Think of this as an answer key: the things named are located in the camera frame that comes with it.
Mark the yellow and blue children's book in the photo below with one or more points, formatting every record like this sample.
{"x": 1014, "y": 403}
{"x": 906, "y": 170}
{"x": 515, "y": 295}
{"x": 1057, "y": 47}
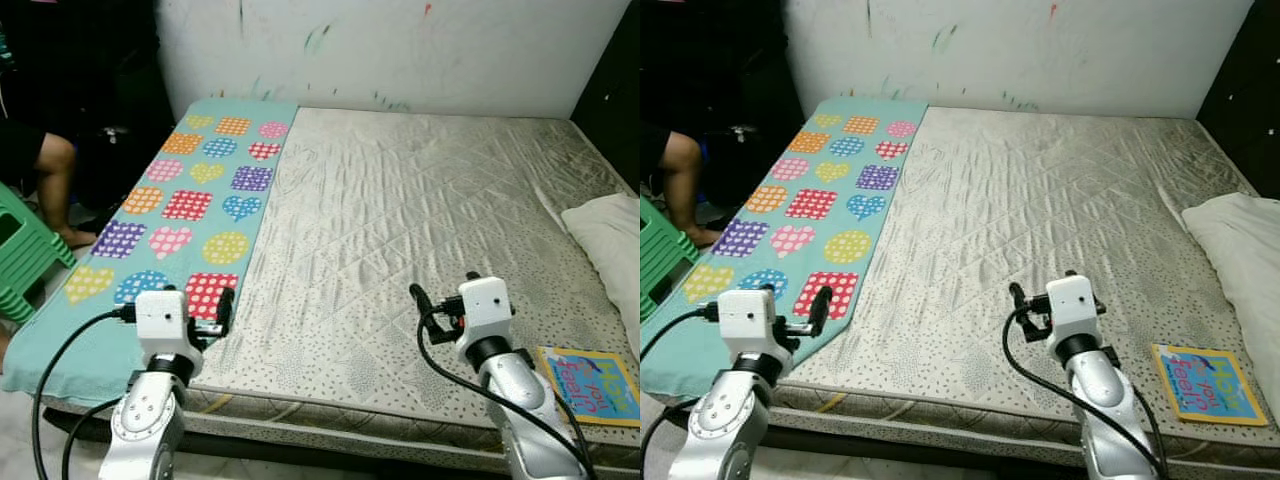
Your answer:
{"x": 1210, "y": 385}
{"x": 595, "y": 385}

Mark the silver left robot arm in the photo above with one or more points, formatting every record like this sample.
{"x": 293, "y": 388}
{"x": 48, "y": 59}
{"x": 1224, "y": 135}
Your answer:
{"x": 715, "y": 420}
{"x": 140, "y": 420}

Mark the grey quilted mattress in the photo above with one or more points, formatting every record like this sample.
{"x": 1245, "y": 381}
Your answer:
{"x": 1020, "y": 220}
{"x": 400, "y": 220}

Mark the teal blanket with colourful patches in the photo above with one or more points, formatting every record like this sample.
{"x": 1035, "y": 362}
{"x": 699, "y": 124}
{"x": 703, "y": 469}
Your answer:
{"x": 820, "y": 200}
{"x": 200, "y": 200}

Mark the green plastic stool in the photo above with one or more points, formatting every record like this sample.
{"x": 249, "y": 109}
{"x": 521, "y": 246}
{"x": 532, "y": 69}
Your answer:
{"x": 665, "y": 265}
{"x": 25, "y": 260}

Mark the white pillow with black print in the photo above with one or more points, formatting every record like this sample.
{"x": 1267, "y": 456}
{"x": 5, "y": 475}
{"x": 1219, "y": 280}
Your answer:
{"x": 1240, "y": 270}
{"x": 610, "y": 250}

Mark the person with bare legs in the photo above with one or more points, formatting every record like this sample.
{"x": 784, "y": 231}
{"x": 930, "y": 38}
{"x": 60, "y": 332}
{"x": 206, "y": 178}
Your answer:
{"x": 55, "y": 190}
{"x": 685, "y": 190}

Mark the dark tufted headboard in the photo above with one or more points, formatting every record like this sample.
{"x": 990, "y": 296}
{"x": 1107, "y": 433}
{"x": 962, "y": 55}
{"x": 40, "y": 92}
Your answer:
{"x": 1250, "y": 100}
{"x": 615, "y": 100}

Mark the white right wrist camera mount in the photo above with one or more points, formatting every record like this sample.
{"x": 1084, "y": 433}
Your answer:
{"x": 1073, "y": 305}
{"x": 487, "y": 308}

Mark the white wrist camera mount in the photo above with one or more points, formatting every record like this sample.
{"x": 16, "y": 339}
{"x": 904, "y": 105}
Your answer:
{"x": 1073, "y": 305}
{"x": 750, "y": 325}
{"x": 165, "y": 325}
{"x": 487, "y": 308}

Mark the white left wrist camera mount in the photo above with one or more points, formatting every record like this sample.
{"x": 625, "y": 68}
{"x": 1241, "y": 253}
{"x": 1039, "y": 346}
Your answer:
{"x": 750, "y": 325}
{"x": 165, "y": 325}

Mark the dark bed frame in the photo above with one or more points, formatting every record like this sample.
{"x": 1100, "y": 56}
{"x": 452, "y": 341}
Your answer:
{"x": 900, "y": 450}
{"x": 300, "y": 455}

